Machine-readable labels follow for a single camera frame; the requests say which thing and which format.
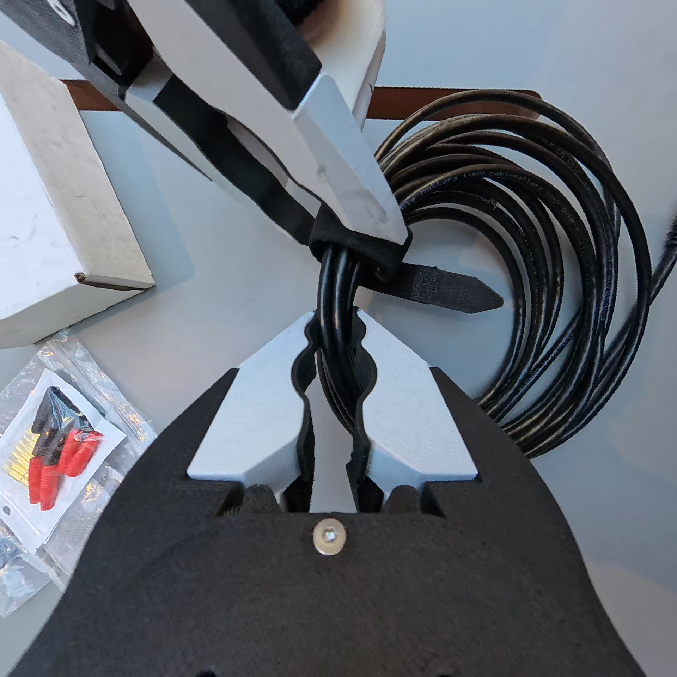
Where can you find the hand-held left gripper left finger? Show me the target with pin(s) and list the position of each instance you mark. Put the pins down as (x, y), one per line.
(248, 428)

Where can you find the grey desk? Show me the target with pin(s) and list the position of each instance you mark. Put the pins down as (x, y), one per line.
(582, 42)

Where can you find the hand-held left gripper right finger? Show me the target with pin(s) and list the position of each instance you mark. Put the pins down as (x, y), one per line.
(418, 423)

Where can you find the small clear bag red parts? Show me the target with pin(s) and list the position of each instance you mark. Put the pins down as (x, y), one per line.
(63, 455)

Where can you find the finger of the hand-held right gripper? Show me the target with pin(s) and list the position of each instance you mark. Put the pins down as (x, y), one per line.
(153, 116)
(338, 158)

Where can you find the white cardboard box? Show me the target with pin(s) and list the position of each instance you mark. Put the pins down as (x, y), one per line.
(42, 238)

